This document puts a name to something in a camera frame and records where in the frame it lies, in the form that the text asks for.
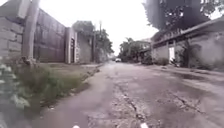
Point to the tall grey wall with gate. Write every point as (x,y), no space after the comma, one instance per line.
(51,40)

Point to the grey asphalt road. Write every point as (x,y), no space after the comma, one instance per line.
(146,96)

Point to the grass verge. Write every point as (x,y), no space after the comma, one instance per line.
(43,81)

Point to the large dark tree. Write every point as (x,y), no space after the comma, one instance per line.
(173,13)

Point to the bushes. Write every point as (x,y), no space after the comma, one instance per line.
(186,55)

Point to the grey wall with roof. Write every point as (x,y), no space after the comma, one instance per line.
(206,50)

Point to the green trees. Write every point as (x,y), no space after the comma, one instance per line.
(101,45)
(130,50)

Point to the concrete pole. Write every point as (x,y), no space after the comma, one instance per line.
(30,33)

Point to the concrete block wall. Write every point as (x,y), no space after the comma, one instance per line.
(10,40)

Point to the white car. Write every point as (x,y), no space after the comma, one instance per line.
(118,60)

